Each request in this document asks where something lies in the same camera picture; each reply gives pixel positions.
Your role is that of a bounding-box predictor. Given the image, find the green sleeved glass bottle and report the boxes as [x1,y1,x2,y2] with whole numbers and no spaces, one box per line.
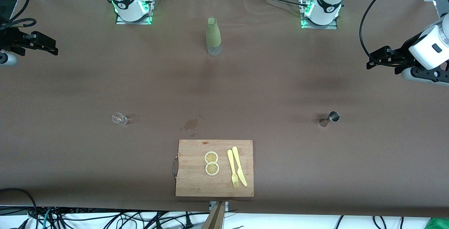
[206,18,222,56]

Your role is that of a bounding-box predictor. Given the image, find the brown liquid spill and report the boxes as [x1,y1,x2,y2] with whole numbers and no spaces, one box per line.
[181,115,206,132]

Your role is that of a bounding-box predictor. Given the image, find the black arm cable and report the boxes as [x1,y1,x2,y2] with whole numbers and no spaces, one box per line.
[0,0,37,31]
[360,0,409,65]

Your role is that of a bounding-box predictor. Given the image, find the green plastic object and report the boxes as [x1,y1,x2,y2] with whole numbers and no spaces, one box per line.
[424,218,449,229]

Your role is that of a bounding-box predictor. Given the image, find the yellow plastic knife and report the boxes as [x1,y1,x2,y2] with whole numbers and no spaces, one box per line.
[232,146,248,187]

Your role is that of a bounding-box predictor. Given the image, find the steel double jigger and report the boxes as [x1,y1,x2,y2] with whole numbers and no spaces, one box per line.
[319,111,341,128]

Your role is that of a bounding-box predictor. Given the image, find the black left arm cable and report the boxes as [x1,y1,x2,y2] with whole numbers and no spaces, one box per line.
[360,0,409,65]

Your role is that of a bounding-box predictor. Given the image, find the yellow plastic fork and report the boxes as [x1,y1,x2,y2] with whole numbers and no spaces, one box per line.
[227,149,239,188]

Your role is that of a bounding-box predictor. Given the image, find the brown table cloth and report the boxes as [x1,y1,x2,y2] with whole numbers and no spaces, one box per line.
[0,0,449,219]

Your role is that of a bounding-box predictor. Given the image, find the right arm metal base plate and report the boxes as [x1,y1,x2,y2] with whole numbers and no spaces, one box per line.
[116,0,153,25]

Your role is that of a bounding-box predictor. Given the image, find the small clear glass cup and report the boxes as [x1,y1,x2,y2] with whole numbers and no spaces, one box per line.
[112,113,128,126]

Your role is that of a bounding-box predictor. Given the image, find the wooden cutting board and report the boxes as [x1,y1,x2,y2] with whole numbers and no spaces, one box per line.
[173,140,254,198]

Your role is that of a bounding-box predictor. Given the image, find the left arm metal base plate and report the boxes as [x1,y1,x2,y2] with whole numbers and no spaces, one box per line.
[301,0,338,29]

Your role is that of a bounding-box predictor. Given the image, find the wooden stand post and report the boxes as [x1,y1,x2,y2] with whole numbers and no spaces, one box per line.
[203,201,229,229]

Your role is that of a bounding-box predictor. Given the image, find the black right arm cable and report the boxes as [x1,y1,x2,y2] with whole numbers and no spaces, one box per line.
[0,0,37,31]

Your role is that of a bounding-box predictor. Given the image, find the thick black floor cable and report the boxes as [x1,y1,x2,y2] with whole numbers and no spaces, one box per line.
[0,188,37,229]

